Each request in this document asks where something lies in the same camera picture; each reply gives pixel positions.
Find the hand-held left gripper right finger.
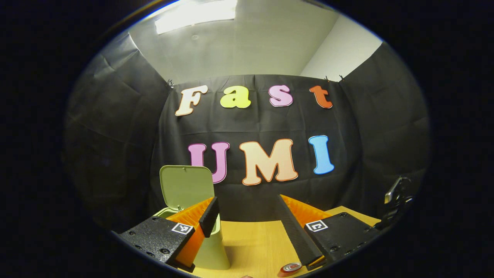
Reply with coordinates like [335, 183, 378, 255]
[275, 194, 381, 271]

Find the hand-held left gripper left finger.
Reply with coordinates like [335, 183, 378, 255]
[118, 196, 220, 273]

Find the red pop can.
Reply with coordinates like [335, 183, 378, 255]
[280, 262, 303, 277]

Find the pale green garbage bin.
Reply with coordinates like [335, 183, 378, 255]
[154, 165, 231, 270]

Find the wooden desktop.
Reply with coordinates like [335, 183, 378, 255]
[181, 206, 381, 278]

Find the black backdrop cloth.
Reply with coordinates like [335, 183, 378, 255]
[64, 31, 431, 232]

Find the ceiling light panel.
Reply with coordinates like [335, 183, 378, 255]
[154, 0, 238, 35]

